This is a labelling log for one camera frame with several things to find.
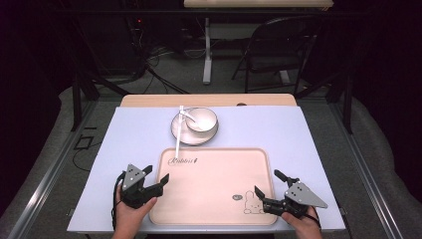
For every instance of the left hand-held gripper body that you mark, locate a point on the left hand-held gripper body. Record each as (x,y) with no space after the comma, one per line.
(132,177)

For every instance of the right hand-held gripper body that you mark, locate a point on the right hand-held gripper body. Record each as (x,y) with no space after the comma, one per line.
(300,195)

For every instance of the white chopstick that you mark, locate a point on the white chopstick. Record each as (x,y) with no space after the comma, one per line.
(177,146)
(180,132)

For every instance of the beige tray with rabbit print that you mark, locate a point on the beige tray with rabbit print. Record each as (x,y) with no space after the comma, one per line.
(212,192)

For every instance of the white plate with dark rim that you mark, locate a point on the white plate with dark rim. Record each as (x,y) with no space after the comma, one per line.
(192,139)

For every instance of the white ceramic spoon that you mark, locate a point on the white ceramic spoon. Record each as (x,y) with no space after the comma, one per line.
(188,116)

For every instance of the white ribbed bowl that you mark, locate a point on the white ribbed bowl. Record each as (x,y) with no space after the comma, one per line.
(209,120)

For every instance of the person's right hand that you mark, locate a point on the person's right hand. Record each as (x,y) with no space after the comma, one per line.
(307,224)

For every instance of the person's left hand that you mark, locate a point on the person's left hand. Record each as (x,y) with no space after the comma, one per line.
(127,217)

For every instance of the light wooden table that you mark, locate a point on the light wooden table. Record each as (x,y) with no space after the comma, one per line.
(199,99)

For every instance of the black metal stand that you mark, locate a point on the black metal stand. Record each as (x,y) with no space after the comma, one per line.
(76,109)
(347,109)

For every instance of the black folding chair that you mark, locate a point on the black folding chair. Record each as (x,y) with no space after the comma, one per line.
(275,62)

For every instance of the wooden desk with white legs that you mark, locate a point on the wooden desk with white legs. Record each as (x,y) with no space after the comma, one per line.
(207,66)

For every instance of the black device with red light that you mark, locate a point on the black device with red light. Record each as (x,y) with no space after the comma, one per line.
(138,25)

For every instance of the aluminium rail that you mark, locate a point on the aluminium rail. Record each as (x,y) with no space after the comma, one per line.
(365,179)
(49,172)

